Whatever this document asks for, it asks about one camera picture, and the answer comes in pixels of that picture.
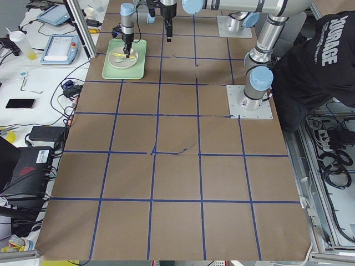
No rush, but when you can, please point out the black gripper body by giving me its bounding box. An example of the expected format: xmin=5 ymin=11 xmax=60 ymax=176
xmin=160 ymin=2 xmax=177 ymax=19
xmin=121 ymin=33 xmax=134 ymax=46

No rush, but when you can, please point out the yellow plastic fork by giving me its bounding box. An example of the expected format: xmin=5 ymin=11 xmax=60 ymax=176
xmin=112 ymin=52 xmax=137 ymax=59

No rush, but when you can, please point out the white round plate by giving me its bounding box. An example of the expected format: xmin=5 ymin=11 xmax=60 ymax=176
xmin=108 ymin=47 xmax=139 ymax=69

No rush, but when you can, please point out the sage green plastic spoon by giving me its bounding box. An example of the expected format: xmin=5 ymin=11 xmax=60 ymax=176
xmin=115 ymin=58 xmax=135 ymax=63

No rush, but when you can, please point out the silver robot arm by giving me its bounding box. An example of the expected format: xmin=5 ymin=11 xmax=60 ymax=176
xmin=119 ymin=1 xmax=155 ymax=58
xmin=163 ymin=1 xmax=310 ymax=85

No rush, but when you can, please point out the light green tray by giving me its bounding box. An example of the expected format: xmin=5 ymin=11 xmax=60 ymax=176
xmin=102 ymin=39 xmax=147 ymax=79

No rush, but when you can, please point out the blue teach pendant tablet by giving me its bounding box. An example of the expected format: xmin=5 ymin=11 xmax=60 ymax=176
xmin=40 ymin=34 xmax=80 ymax=65

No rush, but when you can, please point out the plastic bottle yellow liquid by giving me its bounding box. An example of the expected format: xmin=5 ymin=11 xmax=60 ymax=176
xmin=9 ymin=30 xmax=37 ymax=60

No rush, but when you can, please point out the black smartphone on desk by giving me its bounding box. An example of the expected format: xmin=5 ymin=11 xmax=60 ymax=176
xmin=6 ymin=99 xmax=36 ymax=109

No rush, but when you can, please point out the black power adapter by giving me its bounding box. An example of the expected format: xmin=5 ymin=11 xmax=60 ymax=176
xmin=29 ymin=126 xmax=65 ymax=142

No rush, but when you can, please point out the person in black jacket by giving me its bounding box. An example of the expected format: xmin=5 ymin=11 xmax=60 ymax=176
xmin=272 ymin=11 xmax=354 ymax=132

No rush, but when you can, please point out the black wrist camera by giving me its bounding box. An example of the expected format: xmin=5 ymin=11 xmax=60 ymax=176
xmin=146 ymin=0 xmax=159 ymax=18
xmin=111 ymin=24 xmax=121 ymax=38

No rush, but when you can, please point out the aluminium frame post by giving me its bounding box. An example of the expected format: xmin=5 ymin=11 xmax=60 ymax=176
xmin=63 ymin=0 xmax=97 ymax=59

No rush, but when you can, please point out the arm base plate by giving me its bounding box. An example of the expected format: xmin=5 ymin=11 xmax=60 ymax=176
xmin=217 ymin=16 xmax=252 ymax=38

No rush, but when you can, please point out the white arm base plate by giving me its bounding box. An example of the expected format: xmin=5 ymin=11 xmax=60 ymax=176
xmin=226 ymin=85 xmax=273 ymax=120

